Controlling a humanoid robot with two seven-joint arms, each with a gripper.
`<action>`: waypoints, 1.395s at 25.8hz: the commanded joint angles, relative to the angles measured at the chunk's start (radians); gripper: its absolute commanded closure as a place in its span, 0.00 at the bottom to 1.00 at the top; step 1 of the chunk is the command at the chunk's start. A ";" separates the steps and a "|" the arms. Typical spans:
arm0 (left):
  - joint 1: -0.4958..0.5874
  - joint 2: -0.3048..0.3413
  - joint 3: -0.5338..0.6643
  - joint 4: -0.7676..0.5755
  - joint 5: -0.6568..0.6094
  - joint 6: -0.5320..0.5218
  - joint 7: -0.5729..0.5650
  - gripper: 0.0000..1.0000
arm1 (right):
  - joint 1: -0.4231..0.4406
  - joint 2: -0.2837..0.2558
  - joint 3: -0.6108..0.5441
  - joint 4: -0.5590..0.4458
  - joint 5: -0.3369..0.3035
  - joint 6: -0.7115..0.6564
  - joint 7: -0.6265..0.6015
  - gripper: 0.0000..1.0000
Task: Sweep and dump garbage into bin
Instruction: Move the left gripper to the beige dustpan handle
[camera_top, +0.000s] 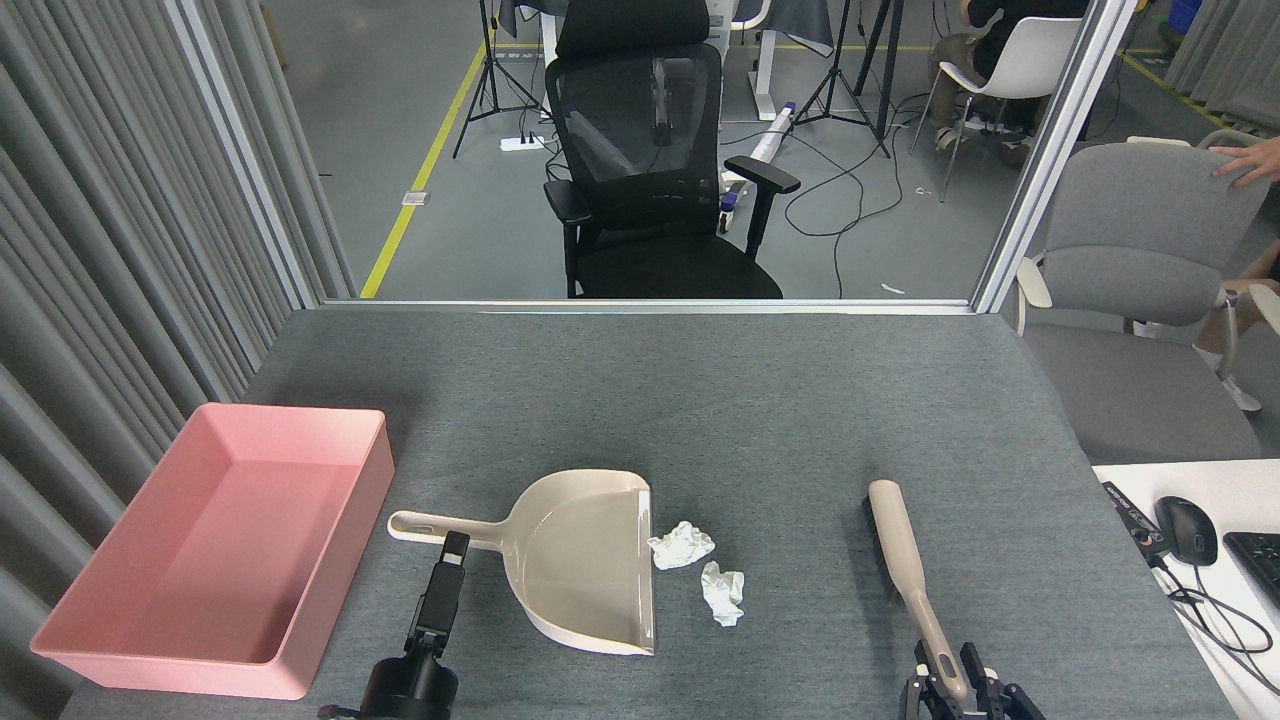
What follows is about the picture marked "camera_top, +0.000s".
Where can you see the white and blue tube device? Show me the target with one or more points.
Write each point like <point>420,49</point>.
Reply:
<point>775,135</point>

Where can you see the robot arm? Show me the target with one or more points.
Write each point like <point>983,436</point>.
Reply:
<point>335,713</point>

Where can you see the grey pleated curtain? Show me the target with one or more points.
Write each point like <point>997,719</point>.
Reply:
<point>100,250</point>
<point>1235,50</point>

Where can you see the beige plastic dustpan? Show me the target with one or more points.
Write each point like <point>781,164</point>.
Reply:
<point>585,560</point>

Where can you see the silver frame rail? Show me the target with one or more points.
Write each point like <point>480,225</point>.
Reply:
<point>650,306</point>

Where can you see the beige chair armrest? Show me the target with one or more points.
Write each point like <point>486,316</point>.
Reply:
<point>1230,133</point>

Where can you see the metal floor outlet plate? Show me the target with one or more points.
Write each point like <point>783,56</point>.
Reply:
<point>416,198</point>

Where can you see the standing person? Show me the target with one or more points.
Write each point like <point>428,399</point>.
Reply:
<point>1255,300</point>

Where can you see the black computer mouse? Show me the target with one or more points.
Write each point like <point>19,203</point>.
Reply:
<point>1187,530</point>

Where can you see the white paper ball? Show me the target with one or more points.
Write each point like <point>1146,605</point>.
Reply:
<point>724,595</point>
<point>682,545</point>

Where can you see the black handheld controller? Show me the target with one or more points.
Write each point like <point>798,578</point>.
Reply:
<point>1135,520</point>

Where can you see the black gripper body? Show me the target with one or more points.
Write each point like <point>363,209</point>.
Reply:
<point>410,690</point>

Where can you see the black tripod stand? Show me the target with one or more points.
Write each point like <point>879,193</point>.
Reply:
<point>885,70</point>
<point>490,70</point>

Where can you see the black keyboard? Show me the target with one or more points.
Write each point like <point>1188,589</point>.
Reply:
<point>1260,565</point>

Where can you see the beige brush with black bristles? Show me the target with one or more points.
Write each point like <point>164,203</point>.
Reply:
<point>900,540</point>

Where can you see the seated person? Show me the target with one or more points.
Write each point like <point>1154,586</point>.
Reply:
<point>1000,30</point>

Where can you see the white side desk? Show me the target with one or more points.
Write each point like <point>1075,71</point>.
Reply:
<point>1240,490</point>

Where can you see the pink plastic bin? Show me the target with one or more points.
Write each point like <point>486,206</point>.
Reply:
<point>220,560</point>

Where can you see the silver frame post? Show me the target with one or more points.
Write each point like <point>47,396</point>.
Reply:
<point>1055,150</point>
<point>245,150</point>

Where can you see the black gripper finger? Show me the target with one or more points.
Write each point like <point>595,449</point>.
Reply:
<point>922,690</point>
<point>440,600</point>
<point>995,700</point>

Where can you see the black mesh office chair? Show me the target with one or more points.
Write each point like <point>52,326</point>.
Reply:
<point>640,130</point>

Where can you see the white power strip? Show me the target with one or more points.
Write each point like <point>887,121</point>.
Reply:
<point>522,143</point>

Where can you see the blue plastic bin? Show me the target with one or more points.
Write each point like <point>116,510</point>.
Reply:
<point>1186,15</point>

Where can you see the person's right hand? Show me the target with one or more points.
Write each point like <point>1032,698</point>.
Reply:
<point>1255,162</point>

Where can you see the white plastic chair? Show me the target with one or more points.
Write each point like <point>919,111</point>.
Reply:
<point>1035,55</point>

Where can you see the grey padded chair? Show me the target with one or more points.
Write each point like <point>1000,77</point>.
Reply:
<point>1150,240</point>

